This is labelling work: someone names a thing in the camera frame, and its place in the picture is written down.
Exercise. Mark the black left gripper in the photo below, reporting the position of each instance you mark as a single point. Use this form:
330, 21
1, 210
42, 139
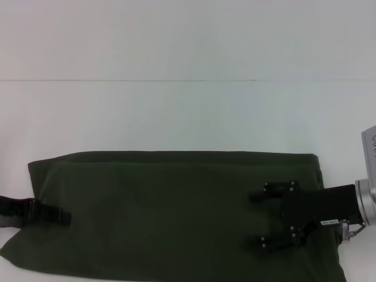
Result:
14, 211

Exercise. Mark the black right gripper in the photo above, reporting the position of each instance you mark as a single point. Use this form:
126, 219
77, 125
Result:
317, 208

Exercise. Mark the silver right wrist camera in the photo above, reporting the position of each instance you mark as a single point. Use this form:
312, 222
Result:
370, 142

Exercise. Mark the dark green shirt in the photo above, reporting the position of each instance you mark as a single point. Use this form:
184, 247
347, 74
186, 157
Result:
176, 220

